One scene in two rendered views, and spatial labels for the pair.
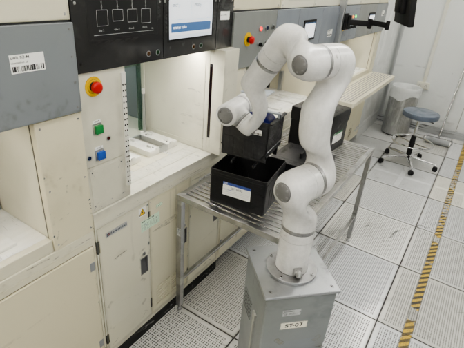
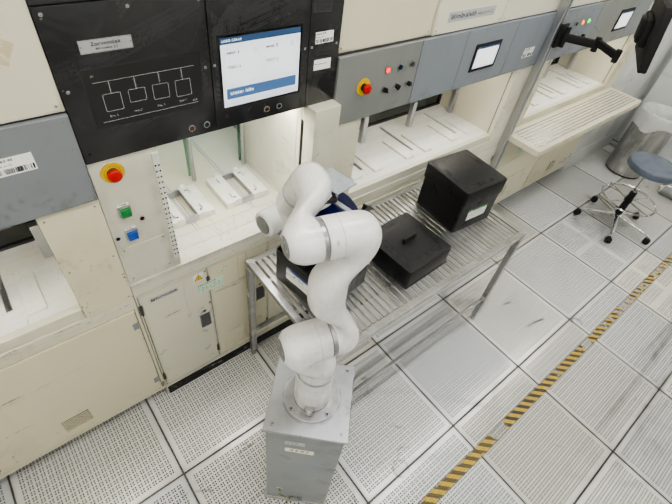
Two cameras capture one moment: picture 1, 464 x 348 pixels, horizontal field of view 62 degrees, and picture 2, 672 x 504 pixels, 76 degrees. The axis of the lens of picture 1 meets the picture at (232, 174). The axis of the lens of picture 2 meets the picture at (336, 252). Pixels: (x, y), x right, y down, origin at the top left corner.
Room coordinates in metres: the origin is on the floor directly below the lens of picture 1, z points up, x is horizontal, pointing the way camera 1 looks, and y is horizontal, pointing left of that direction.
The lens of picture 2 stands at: (0.48, -0.41, 2.17)
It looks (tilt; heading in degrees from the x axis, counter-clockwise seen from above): 46 degrees down; 14
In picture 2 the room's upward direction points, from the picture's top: 9 degrees clockwise
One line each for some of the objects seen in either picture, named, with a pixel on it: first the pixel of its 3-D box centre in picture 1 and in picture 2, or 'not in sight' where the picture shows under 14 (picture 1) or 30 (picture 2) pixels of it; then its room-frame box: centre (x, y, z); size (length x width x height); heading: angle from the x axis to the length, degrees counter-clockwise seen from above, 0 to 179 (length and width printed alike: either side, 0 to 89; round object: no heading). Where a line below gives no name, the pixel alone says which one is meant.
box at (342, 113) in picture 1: (318, 125); (459, 190); (2.39, -0.54, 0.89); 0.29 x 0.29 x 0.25; 54
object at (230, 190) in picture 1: (248, 179); (322, 265); (1.64, -0.08, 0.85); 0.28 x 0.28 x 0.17; 67
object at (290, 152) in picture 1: (302, 161); (406, 245); (1.94, -0.38, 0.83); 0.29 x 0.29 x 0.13; 61
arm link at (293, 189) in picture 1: (297, 200); (308, 352); (1.11, -0.23, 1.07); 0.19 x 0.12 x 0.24; 133
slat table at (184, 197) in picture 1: (282, 222); (382, 294); (1.99, -0.34, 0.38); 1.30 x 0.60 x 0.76; 149
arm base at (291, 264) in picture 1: (294, 247); (313, 383); (1.13, -0.25, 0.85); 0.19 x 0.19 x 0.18
